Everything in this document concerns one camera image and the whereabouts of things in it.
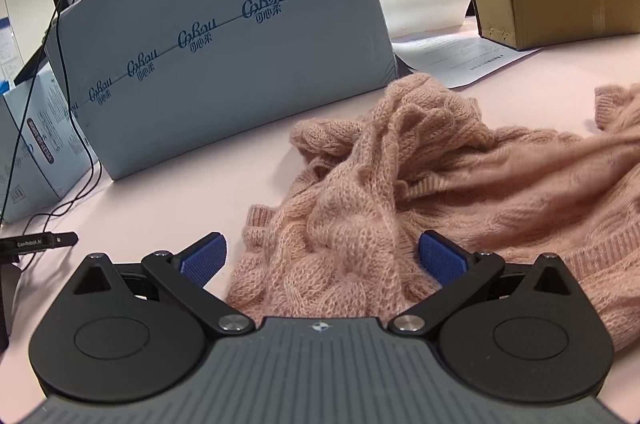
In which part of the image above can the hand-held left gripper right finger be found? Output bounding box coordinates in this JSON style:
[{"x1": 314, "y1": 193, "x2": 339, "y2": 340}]
[{"x1": 387, "y1": 231, "x2": 573, "y2": 337}]

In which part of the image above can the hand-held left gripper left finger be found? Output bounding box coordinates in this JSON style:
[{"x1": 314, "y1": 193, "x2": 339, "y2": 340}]
[{"x1": 74, "y1": 231, "x2": 253, "y2": 339}]

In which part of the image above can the pink knitted sweater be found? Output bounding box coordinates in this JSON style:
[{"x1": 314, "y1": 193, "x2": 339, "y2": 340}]
[{"x1": 227, "y1": 73, "x2": 640, "y2": 355}]

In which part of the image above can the black device stand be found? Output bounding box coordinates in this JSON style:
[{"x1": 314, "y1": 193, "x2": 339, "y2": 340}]
[{"x1": 0, "y1": 231, "x2": 78, "y2": 352}]

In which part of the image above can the large light blue cardboard box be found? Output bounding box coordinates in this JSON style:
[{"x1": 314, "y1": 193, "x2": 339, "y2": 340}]
[{"x1": 44, "y1": 0, "x2": 401, "y2": 181}]

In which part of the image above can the small light blue box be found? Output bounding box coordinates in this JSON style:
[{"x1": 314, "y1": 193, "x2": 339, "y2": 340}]
[{"x1": 0, "y1": 67, "x2": 99, "y2": 225}]

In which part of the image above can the white printed paper sheet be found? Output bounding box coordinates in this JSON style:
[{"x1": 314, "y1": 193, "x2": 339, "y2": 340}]
[{"x1": 392, "y1": 32, "x2": 543, "y2": 90}]

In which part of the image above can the blue and white notice board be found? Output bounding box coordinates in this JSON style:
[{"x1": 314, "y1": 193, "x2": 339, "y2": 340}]
[{"x1": 0, "y1": 15, "x2": 25, "y2": 88}]

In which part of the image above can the black cable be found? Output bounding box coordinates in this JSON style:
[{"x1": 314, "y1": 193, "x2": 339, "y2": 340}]
[
  {"x1": 27, "y1": 144, "x2": 103, "y2": 230},
  {"x1": 0, "y1": 0, "x2": 83, "y2": 225}
]

